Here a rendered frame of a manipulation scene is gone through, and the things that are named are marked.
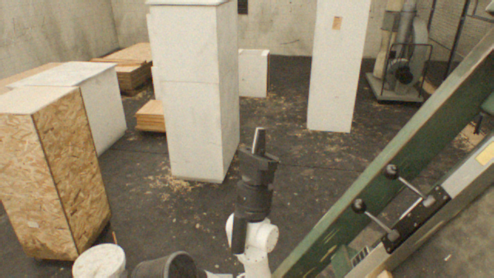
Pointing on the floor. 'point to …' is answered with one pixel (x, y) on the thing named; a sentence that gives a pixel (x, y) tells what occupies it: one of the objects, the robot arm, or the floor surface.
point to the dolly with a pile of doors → (150, 117)
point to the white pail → (100, 262)
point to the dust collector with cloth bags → (400, 55)
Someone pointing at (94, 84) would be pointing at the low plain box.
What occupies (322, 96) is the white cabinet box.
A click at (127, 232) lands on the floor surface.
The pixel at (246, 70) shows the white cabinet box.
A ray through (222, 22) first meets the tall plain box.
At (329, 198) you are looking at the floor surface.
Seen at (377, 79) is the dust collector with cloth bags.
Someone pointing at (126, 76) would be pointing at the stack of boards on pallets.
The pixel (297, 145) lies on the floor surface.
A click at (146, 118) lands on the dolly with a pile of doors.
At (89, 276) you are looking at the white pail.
